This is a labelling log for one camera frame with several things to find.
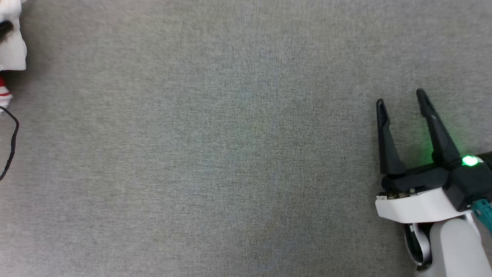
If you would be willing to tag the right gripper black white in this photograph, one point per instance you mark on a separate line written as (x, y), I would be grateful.
(419, 204)

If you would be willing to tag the red and white shorts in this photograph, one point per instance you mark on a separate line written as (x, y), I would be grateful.
(13, 52)

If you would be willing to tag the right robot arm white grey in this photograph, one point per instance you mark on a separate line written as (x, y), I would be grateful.
(455, 248)

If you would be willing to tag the grey fabric sofa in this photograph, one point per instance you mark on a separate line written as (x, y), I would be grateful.
(215, 146)

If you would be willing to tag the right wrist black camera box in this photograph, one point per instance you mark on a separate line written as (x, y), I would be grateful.
(472, 182)

